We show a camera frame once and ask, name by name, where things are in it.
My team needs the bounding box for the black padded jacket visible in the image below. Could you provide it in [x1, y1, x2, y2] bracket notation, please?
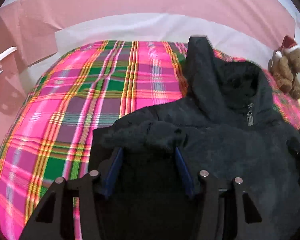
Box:
[89, 36, 300, 239]

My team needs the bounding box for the pink plaid bed cover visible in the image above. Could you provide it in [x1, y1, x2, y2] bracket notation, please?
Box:
[0, 39, 300, 240]

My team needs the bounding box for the brown teddy bear santa hat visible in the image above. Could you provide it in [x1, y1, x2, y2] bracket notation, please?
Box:
[269, 35, 300, 100]

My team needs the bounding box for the white bed sheet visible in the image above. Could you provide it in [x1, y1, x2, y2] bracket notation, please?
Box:
[20, 13, 273, 93]

